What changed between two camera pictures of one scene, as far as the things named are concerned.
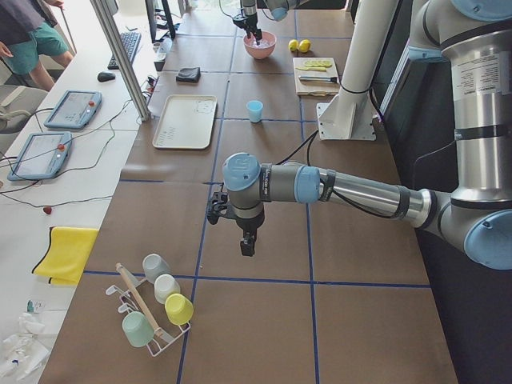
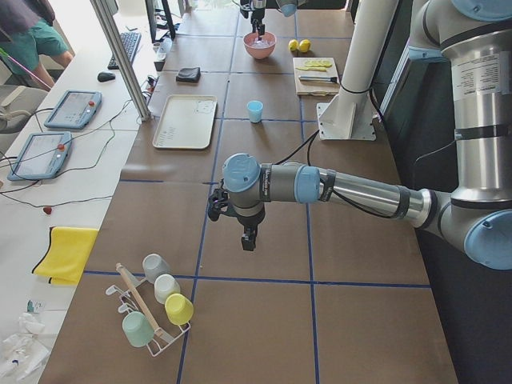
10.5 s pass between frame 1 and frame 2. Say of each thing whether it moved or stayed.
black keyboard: stayed
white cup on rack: stayed
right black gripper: moved
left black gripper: stayed
